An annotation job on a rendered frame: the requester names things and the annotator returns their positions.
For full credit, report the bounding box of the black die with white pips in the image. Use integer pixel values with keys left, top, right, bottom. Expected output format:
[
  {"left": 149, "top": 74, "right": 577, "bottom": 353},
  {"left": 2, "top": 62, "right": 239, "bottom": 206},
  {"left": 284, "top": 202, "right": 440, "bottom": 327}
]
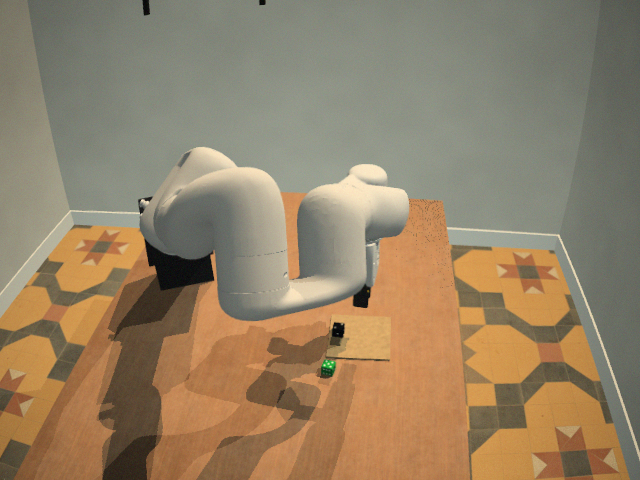
[{"left": 332, "top": 322, "right": 345, "bottom": 338}]

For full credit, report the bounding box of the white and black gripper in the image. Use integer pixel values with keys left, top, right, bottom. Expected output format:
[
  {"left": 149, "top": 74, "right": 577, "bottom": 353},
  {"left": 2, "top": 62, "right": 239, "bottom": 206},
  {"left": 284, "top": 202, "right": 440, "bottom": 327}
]
[{"left": 353, "top": 238, "right": 383, "bottom": 308}]

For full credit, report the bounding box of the beige flat mat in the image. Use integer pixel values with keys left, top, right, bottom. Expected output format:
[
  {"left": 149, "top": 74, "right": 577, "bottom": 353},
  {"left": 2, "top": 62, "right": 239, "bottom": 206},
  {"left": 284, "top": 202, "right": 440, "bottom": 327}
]
[{"left": 326, "top": 314, "right": 391, "bottom": 361}]

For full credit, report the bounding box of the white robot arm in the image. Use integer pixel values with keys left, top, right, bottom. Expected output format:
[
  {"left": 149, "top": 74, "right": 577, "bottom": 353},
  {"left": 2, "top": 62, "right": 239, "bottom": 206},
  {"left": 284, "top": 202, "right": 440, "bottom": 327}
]
[{"left": 139, "top": 147, "right": 409, "bottom": 321}]

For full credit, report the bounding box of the green die with white pips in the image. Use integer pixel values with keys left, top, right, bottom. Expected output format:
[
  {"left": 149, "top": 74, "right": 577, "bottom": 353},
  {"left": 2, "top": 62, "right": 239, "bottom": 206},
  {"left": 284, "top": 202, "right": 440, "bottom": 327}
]
[{"left": 321, "top": 359, "right": 336, "bottom": 376}]

